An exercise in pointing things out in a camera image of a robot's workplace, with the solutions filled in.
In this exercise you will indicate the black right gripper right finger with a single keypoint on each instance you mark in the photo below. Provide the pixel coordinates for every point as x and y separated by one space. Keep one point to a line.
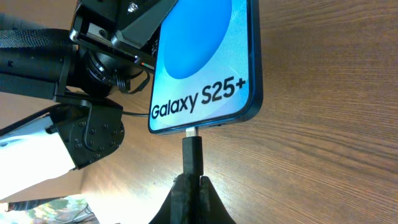
212 210

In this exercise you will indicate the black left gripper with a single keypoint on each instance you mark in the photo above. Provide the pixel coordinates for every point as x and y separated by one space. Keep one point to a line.
125 30

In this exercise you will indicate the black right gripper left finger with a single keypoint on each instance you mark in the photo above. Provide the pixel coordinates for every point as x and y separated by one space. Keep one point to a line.
177 208

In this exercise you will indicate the blue Galaxy smartphone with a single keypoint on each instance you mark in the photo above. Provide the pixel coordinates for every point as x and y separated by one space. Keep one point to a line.
208 70

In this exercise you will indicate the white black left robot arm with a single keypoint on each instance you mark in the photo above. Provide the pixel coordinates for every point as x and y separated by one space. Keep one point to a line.
82 126

